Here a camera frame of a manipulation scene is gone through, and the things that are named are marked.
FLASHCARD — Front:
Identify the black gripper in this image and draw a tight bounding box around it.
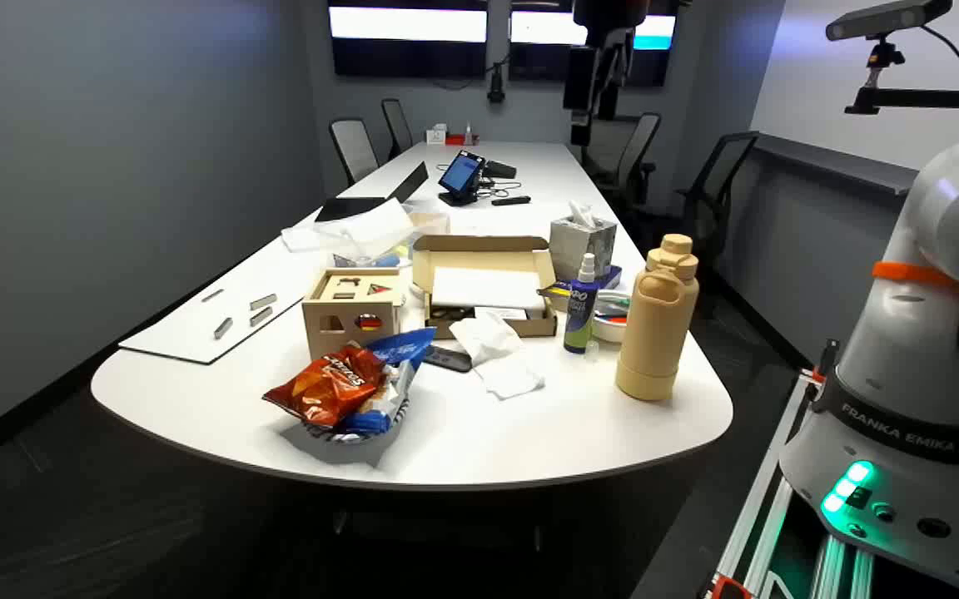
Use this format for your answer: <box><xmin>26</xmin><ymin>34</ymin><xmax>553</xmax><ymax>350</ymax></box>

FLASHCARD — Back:
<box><xmin>569</xmin><ymin>0</ymin><xmax>653</xmax><ymax>116</ymax></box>

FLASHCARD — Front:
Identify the white round bowl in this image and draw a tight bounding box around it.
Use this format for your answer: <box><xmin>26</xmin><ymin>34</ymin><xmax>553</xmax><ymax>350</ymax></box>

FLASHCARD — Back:
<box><xmin>589</xmin><ymin>313</ymin><xmax>635</xmax><ymax>350</ymax></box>

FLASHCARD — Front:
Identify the black office chair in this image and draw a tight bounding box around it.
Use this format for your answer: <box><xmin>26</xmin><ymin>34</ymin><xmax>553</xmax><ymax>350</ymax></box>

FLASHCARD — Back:
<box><xmin>327</xmin><ymin>114</ymin><xmax>382</xmax><ymax>186</ymax></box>
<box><xmin>676</xmin><ymin>129</ymin><xmax>764</xmax><ymax>262</ymax></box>
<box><xmin>610</xmin><ymin>109</ymin><xmax>668</xmax><ymax>215</ymax></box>
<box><xmin>377</xmin><ymin>93</ymin><xmax>420</xmax><ymax>159</ymax></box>

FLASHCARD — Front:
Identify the patterned tissue box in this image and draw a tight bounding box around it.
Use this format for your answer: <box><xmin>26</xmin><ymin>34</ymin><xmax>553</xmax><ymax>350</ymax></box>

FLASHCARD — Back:
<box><xmin>545</xmin><ymin>202</ymin><xmax>621</xmax><ymax>286</ymax></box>

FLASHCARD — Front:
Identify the blue book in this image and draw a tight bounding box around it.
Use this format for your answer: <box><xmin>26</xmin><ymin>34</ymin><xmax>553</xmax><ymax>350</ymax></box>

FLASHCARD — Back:
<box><xmin>542</xmin><ymin>262</ymin><xmax>631</xmax><ymax>321</ymax></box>

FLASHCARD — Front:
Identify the flat cardboard box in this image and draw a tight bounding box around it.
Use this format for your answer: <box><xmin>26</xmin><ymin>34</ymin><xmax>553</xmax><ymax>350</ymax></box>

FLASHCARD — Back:
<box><xmin>410</xmin><ymin>233</ymin><xmax>563</xmax><ymax>340</ymax></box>

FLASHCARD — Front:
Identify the small purple spray bottle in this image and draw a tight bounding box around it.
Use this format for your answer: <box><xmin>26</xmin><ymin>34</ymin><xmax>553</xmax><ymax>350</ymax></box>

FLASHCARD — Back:
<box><xmin>563</xmin><ymin>248</ymin><xmax>608</xmax><ymax>355</ymax></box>

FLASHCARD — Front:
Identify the beige insulated water bottle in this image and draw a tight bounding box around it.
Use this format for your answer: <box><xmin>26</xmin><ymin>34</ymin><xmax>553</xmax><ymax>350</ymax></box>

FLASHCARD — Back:
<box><xmin>613</xmin><ymin>228</ymin><xmax>702</xmax><ymax>405</ymax></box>

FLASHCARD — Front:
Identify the clear plastic container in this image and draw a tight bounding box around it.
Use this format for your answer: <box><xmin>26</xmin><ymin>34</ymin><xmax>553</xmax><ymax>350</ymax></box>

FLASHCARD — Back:
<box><xmin>327</xmin><ymin>195</ymin><xmax>420</xmax><ymax>269</ymax></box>

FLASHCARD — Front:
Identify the white paper napkin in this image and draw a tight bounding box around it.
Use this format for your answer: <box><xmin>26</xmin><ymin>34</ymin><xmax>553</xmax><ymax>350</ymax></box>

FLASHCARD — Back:
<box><xmin>449</xmin><ymin>313</ymin><xmax>529</xmax><ymax>366</ymax></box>
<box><xmin>473</xmin><ymin>352</ymin><xmax>549</xmax><ymax>404</ymax></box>

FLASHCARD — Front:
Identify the black flat phone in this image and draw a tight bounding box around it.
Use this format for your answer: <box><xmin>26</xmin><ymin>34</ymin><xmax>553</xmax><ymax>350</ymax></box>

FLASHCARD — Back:
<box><xmin>420</xmin><ymin>342</ymin><xmax>477</xmax><ymax>375</ymax></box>

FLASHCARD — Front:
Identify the wooden shape sorter box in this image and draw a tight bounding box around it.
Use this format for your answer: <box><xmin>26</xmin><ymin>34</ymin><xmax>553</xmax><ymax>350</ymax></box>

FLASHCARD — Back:
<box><xmin>300</xmin><ymin>267</ymin><xmax>414</xmax><ymax>364</ymax></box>

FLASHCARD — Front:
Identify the blue snack bag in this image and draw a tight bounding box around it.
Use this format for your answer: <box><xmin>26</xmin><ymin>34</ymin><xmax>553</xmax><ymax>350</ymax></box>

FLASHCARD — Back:
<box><xmin>357</xmin><ymin>326</ymin><xmax>441</xmax><ymax>438</ymax></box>

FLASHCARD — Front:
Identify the orange chips bag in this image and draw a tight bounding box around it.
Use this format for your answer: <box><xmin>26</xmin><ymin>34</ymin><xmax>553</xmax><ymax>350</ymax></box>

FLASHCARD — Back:
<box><xmin>259</xmin><ymin>340</ymin><xmax>390</xmax><ymax>435</ymax></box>

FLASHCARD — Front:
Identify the white board sheet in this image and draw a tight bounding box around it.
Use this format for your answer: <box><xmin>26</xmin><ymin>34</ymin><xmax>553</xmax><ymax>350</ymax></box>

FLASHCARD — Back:
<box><xmin>118</xmin><ymin>256</ymin><xmax>320</xmax><ymax>368</ymax></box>

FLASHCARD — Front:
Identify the wall television screen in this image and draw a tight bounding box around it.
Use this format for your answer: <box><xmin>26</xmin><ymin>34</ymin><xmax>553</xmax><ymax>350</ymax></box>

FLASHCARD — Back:
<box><xmin>327</xmin><ymin>0</ymin><xmax>492</xmax><ymax>79</ymax></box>
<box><xmin>508</xmin><ymin>2</ymin><xmax>683</xmax><ymax>90</ymax></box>

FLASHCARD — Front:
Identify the grey stereo camera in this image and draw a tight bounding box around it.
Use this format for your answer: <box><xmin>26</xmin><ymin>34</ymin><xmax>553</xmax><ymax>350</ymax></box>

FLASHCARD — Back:
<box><xmin>824</xmin><ymin>0</ymin><xmax>955</xmax><ymax>45</ymax></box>

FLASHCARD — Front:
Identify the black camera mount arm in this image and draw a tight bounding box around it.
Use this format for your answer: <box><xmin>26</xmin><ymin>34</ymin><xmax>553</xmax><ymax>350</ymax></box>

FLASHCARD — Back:
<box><xmin>844</xmin><ymin>38</ymin><xmax>959</xmax><ymax>121</ymax></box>

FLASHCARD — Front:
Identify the aluminium robot stand frame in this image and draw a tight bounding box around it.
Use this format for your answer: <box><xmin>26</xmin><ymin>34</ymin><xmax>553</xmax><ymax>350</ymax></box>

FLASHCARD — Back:
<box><xmin>708</xmin><ymin>335</ymin><xmax>880</xmax><ymax>599</ymax></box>

